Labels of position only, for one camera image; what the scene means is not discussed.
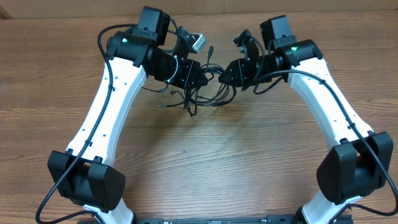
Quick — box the black cable bundle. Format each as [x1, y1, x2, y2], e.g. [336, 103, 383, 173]
[158, 45, 238, 118]

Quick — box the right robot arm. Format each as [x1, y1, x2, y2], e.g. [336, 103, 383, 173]
[219, 15, 397, 223]

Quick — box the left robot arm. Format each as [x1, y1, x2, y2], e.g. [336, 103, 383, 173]
[47, 6, 208, 223]

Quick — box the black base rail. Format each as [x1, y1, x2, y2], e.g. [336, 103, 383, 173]
[77, 214, 354, 224]

